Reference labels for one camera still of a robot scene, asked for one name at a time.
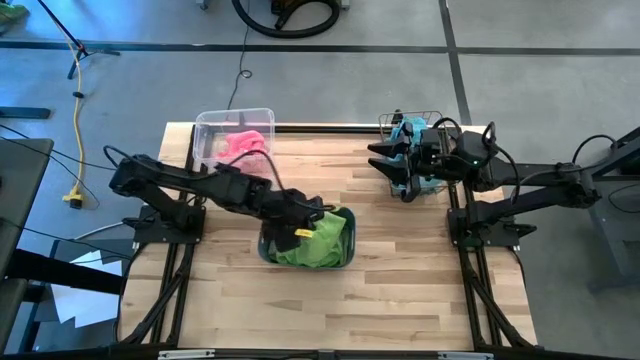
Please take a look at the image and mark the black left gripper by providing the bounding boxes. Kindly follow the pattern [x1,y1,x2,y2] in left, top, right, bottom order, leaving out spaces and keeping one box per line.
[259,188,327,254]

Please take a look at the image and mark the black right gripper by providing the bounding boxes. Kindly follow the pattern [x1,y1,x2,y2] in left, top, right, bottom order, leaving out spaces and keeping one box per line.
[367,121,457,204]

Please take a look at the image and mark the dark teal plastic basket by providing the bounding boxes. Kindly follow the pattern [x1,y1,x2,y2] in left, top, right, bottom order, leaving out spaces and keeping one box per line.
[256,205,358,270]

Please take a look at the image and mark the clear plastic bin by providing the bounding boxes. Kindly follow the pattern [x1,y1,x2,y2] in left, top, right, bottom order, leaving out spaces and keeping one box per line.
[192,107,277,177]

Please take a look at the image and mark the white paper sheet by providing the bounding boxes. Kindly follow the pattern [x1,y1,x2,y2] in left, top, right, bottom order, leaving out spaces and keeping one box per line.
[49,249,124,329]

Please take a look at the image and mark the grey metal table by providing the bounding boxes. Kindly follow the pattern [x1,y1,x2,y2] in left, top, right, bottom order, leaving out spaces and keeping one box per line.
[549,124,640,294]

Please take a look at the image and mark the black floor beam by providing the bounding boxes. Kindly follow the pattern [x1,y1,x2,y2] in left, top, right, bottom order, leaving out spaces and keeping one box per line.
[0,247,126,296]

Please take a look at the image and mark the black tripod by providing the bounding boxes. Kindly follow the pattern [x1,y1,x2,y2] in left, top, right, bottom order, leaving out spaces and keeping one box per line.
[34,0,122,80]

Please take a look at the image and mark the dark grey desk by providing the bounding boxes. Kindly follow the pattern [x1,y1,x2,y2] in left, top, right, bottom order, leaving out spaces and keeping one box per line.
[0,137,55,281]

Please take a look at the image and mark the black flat bar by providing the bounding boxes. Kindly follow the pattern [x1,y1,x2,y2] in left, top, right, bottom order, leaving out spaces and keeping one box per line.
[0,105,52,120]

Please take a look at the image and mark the metal wire basket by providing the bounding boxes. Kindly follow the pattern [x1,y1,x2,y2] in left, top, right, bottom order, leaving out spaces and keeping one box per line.
[377,109,451,200]

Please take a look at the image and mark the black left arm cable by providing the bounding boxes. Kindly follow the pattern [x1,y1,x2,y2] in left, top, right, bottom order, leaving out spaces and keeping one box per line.
[214,148,337,212]

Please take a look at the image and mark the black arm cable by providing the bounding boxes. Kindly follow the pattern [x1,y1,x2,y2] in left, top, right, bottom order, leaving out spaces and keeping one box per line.
[214,148,337,212]
[569,133,619,171]

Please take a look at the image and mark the black aluminium table frame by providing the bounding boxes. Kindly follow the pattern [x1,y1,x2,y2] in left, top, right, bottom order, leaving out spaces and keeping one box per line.
[115,123,540,360]

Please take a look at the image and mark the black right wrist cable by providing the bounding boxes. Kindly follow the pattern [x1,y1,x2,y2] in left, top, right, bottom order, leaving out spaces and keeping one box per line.
[480,121,522,205]

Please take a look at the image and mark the thin black floor cable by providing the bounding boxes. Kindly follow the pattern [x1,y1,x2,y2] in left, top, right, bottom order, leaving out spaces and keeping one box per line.
[227,0,254,110]

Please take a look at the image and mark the black vacuum hose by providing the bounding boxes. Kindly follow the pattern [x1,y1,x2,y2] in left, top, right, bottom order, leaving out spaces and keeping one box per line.
[230,0,342,40]

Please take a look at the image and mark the silver metal bracket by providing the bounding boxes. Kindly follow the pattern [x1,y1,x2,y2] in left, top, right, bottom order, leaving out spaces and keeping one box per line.
[158,349,217,359]
[438,351,495,360]

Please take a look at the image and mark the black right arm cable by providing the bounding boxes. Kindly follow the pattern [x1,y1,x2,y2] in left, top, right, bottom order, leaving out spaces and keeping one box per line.
[569,133,619,171]

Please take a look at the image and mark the yellow power cable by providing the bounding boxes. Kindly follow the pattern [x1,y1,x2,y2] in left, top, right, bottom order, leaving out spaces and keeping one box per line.
[60,42,87,210]

